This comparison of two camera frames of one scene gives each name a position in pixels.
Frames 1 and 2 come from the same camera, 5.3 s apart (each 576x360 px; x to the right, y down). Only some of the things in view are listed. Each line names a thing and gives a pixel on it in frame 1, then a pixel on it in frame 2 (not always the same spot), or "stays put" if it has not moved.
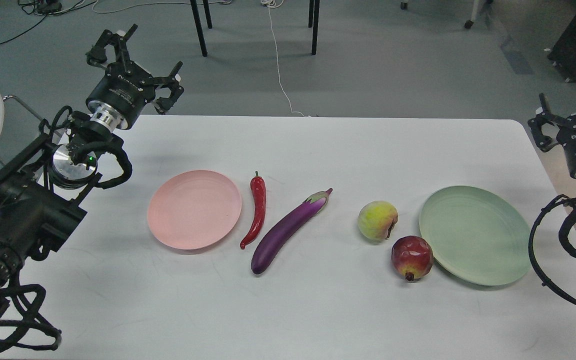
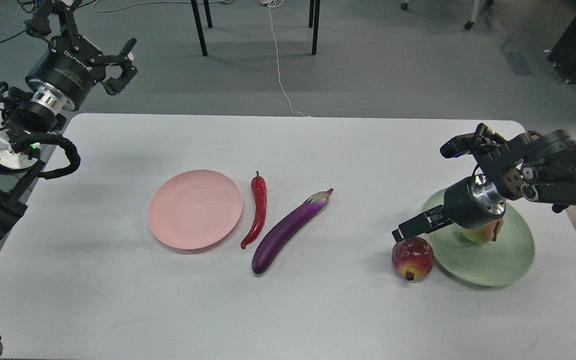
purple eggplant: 275,240 stays put
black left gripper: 126,87 -> 60,79
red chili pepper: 259,186 stays put
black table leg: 207,13 stays put
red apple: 412,257 stays put
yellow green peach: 376,219 -> 485,233
